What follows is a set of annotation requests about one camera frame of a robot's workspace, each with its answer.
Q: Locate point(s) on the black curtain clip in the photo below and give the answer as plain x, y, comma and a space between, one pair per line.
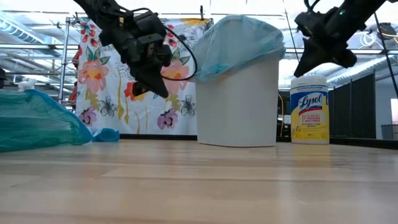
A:
201, 12

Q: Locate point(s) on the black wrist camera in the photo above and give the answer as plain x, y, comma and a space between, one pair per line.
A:
149, 23
304, 23

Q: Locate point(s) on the white plastic trash bin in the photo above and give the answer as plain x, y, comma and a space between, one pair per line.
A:
236, 109

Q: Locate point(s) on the teal mesh cloth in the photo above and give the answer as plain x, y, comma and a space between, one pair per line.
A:
34, 124

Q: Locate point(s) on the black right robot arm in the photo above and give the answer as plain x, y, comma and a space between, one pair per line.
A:
357, 15

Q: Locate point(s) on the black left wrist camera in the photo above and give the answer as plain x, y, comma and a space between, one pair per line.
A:
149, 23

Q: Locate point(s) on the black round lamp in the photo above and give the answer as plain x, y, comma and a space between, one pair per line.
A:
386, 31

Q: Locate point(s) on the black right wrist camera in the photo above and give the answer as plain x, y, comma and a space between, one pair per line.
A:
304, 23

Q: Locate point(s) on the light blue trash bag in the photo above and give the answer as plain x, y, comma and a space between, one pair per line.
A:
236, 40

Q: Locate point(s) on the floral print curtain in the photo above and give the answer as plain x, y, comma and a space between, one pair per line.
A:
105, 77

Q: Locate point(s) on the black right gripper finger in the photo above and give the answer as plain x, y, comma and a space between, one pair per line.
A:
314, 57

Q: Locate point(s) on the yellow Lysol wipes canister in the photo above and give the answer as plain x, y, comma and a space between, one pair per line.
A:
309, 109

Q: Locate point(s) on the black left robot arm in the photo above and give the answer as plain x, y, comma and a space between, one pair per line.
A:
96, 9

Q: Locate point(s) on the red fabric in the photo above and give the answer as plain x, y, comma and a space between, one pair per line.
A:
74, 93

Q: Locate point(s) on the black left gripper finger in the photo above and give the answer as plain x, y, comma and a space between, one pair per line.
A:
139, 88
154, 81

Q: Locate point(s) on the blue folded trash bag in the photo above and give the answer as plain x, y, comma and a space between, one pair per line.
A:
107, 136

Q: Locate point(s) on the black slanted pole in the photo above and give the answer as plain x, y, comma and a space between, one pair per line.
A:
386, 54

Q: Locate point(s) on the grey wastebasket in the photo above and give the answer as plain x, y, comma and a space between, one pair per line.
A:
389, 132

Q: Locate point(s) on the black partition panel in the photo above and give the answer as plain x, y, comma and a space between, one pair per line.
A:
351, 109

